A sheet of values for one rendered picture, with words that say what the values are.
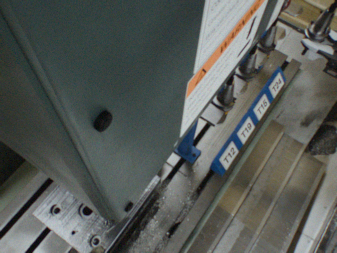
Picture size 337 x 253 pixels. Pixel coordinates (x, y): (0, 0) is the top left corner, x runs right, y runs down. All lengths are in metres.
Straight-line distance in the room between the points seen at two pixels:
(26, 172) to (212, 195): 0.77
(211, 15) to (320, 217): 1.25
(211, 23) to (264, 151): 1.15
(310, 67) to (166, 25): 1.39
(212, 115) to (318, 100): 0.75
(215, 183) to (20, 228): 0.60
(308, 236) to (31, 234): 0.94
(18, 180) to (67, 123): 1.35
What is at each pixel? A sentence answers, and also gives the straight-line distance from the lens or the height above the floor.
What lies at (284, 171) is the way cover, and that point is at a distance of 1.39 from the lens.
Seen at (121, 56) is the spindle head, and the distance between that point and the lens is 0.16.
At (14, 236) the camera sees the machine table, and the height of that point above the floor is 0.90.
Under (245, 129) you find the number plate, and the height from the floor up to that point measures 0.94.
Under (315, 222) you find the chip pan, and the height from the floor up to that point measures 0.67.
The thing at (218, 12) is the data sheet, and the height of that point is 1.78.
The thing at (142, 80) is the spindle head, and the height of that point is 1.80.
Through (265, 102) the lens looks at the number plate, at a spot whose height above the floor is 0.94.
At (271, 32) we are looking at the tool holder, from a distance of 0.96.
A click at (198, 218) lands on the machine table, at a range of 1.09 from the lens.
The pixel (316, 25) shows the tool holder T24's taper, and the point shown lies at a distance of 1.07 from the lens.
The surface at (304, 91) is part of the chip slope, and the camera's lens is 1.53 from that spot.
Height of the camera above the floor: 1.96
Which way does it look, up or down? 64 degrees down
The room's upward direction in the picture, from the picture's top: 4 degrees clockwise
